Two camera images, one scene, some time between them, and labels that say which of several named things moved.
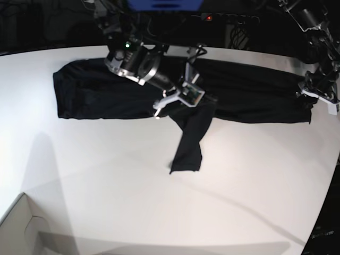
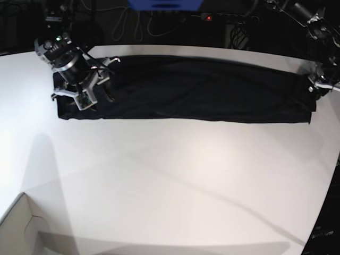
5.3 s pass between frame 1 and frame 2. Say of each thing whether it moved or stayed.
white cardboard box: stayed
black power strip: stayed
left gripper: moved
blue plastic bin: stayed
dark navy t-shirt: moved
